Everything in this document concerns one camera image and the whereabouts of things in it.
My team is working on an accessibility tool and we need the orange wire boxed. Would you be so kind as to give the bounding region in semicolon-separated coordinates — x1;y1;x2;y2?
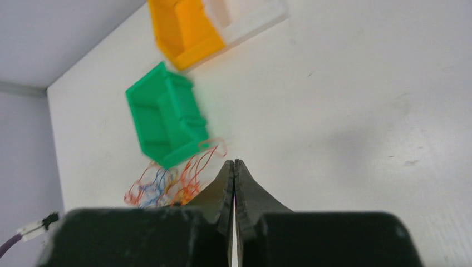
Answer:
124;138;228;208

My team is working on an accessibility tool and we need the orange plastic bin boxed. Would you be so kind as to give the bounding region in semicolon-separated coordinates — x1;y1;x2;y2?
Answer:
147;0;225;71

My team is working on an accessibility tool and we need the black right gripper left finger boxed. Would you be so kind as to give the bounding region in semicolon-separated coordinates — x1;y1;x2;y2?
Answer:
37;161;234;266

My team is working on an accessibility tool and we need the white plastic bin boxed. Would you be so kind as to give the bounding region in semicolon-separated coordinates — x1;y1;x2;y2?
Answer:
203;0;288;47

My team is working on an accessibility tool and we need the blue wire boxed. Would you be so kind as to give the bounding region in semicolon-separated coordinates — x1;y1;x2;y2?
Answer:
138;167;170;209

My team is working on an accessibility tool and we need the green plastic bin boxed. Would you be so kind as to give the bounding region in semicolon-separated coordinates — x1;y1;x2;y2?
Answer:
125;62;209;169

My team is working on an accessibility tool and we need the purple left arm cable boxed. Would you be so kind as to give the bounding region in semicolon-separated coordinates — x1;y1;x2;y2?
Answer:
0;211;60;259

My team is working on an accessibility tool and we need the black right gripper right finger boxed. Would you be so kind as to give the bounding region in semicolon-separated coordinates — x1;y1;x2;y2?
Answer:
234;160;423;266

